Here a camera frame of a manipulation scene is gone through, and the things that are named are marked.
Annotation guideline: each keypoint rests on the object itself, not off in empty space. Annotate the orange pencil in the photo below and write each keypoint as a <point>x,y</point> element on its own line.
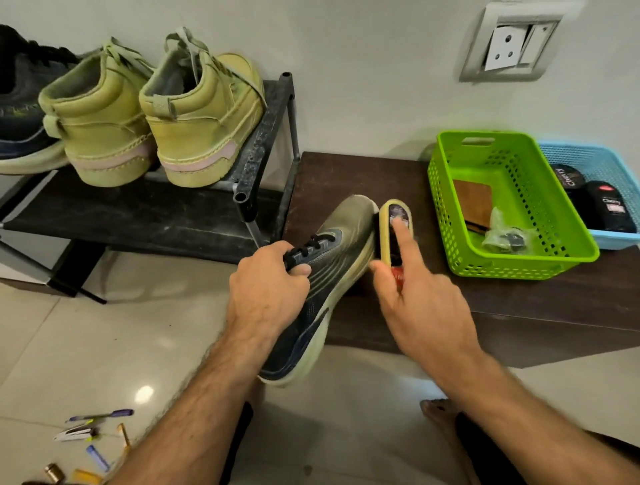
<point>123,437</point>

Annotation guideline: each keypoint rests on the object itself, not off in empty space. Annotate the black shoe polish bottle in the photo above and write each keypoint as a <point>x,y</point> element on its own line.
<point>607,207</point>

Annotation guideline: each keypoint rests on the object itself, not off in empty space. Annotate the light blue plastic basket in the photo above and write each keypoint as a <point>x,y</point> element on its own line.
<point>607,162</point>

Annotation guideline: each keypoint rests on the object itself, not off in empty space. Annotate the black metal shoe rack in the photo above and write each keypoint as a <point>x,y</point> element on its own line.
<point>150,215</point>

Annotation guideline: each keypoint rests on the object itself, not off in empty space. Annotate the person's right hand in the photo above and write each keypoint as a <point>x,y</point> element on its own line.
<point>427,320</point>

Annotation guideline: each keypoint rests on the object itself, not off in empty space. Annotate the black sneaker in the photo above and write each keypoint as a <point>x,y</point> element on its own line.
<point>22,105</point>

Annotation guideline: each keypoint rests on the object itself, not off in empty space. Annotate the black shorts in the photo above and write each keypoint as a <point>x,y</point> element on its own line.
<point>492,464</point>

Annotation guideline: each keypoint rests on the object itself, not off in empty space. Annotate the person's left hand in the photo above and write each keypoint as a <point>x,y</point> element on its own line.
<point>262,295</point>

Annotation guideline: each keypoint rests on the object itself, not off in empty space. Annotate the green high-top shoe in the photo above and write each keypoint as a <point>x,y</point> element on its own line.
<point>205,125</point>
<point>100,120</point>

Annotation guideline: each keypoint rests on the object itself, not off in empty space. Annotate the brown wooden brush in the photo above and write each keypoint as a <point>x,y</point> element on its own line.
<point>472,202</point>

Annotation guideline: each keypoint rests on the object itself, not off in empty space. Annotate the blue marker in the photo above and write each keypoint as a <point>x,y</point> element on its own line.
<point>97,458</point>

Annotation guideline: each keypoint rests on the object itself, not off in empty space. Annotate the clear plastic bag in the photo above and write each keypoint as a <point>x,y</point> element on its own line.
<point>507,237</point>

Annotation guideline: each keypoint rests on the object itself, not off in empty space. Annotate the black round polish tin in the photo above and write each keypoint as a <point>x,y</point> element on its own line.
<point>567,177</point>

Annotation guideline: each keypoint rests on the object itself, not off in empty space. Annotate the purple pen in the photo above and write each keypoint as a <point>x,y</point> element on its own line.
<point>105,414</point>

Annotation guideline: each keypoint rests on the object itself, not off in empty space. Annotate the green plastic basket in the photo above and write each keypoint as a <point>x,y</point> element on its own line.
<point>530,170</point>

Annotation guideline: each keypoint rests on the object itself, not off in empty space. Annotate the yellow shoe polish sponge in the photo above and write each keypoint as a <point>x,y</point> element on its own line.
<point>385,232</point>

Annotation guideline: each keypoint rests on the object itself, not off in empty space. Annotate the yellow marker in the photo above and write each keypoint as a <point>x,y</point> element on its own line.
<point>87,476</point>

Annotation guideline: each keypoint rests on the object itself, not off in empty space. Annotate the brass cylinder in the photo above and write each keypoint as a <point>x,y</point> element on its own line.
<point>54,473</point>

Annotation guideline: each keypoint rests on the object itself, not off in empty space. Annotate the person's bare foot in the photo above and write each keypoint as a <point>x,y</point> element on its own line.
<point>442,419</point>

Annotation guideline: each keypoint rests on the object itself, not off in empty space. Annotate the dark blue grey sneaker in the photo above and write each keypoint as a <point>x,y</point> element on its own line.
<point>332,260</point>

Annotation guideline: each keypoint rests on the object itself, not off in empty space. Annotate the person's right forearm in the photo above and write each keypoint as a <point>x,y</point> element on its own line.
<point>525,424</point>

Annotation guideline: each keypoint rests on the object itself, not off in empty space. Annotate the white wall socket plate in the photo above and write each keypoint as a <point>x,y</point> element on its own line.
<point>515,47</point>

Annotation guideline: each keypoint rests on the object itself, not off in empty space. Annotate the person's left forearm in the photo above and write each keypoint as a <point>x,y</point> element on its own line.
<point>200,409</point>

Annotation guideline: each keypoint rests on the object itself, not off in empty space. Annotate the person's right thumb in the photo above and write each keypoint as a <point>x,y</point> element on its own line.
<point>382,282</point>

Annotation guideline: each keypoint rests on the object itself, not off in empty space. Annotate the person's left thumb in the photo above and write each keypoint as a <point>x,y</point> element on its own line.
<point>300,270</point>

